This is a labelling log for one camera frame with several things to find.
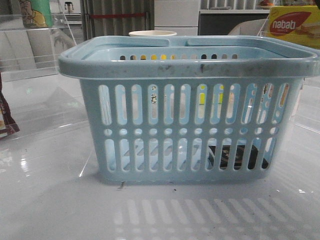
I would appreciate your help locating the black tissue pack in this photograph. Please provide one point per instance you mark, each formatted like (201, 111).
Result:
(240, 150)

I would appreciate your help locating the light blue plastic basket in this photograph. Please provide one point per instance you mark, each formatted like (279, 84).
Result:
(156, 104)

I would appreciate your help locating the white cabinet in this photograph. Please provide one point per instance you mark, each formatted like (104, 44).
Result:
(180, 16)

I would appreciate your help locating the clear acrylic display shelf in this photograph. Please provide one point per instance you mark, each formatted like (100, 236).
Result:
(38, 96)

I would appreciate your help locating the grey armchair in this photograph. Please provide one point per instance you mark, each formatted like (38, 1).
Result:
(249, 28)

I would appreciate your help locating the red snack packet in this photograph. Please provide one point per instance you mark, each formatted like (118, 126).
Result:
(8, 125)

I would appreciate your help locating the plate of fruit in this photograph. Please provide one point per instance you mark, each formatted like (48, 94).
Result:
(266, 3)

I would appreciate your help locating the green cartoon label bottle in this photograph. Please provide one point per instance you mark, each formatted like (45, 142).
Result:
(36, 14)

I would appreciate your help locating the yellow nabati wafer box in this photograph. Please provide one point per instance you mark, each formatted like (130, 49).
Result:
(295, 24)

